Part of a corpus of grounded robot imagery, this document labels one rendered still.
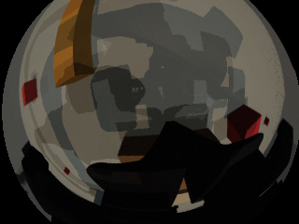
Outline tan square block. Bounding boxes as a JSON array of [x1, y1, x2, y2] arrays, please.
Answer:
[[173, 189, 191, 204]]

